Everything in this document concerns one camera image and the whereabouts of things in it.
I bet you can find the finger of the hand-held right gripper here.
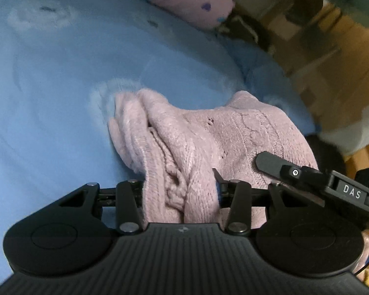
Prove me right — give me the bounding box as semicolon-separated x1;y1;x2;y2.
255;151;335;206

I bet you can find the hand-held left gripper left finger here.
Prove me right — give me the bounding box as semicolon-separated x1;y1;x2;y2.
58;179;149;235

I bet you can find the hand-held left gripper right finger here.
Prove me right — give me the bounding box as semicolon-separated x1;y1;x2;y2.
212;168;294;235

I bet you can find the pink knitted sweater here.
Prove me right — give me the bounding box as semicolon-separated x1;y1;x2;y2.
108;88;369;254

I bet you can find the white cloth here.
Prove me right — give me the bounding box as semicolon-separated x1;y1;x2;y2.
318;106;369;158

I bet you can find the blue dandelion print bed sheet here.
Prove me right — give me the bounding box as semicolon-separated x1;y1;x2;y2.
0;0;318;283

